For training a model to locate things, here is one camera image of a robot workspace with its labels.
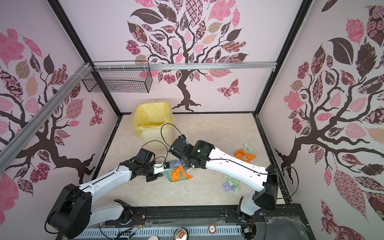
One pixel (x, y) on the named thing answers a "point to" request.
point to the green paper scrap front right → (232, 181)
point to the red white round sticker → (212, 229)
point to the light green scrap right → (250, 150)
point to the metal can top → (181, 233)
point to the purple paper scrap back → (175, 163)
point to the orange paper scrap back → (176, 174)
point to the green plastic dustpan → (168, 173)
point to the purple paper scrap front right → (227, 187)
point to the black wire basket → (121, 76)
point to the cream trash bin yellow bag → (153, 121)
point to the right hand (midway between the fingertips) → (188, 157)
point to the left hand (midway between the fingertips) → (159, 172)
